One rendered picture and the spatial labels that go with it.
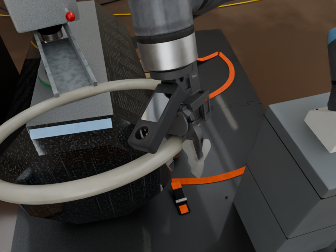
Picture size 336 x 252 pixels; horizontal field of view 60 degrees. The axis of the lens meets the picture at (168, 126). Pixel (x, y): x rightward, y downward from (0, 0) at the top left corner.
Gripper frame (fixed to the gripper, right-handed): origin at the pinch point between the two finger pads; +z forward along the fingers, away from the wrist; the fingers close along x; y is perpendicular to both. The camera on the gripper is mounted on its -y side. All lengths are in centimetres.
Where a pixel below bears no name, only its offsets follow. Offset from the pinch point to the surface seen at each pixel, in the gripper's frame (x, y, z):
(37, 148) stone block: 76, 8, 18
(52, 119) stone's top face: 75, 17, 10
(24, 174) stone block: 85, 3, 30
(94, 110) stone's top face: 65, 31, 11
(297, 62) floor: 41, 247, 65
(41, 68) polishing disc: 93, 31, -5
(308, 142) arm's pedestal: -9, 62, 29
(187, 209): 56, 65, 94
